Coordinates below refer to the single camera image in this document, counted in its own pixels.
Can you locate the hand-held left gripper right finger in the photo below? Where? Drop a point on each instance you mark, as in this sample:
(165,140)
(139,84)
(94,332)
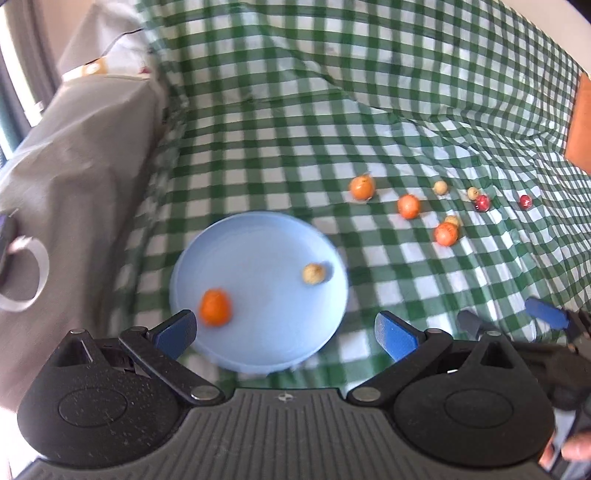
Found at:
(396,336)

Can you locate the light blue plate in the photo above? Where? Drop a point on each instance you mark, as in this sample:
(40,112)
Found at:
(261,290)

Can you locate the tan longan fruit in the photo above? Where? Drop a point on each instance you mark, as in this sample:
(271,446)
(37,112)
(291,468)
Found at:
(314,273)
(472,193)
(453,220)
(440,187)

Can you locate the person's right hand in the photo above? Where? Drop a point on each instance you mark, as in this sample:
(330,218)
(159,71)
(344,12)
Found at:
(578,450)

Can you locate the grey fabric cover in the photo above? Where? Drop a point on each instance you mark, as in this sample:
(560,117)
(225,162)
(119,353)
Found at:
(78,175)

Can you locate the black smartphone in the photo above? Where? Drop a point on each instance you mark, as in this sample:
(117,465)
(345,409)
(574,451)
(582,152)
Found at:
(5,244)

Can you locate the green white checked cloth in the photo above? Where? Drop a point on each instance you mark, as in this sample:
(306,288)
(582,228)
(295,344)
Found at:
(369,92)

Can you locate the small red fruit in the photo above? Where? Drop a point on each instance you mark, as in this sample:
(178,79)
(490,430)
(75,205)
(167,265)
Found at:
(525,201)
(483,203)

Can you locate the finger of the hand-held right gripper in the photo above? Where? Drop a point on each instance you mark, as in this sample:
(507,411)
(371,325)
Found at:
(471,323)
(547,313)

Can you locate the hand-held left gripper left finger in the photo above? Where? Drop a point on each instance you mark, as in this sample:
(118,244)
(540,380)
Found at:
(175,333)

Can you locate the orange tangerine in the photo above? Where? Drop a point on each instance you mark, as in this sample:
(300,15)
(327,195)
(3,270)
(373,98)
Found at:
(446,233)
(362,188)
(409,206)
(215,307)

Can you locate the tan white fabric label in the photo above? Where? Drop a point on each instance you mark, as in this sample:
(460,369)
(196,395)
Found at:
(90,69)

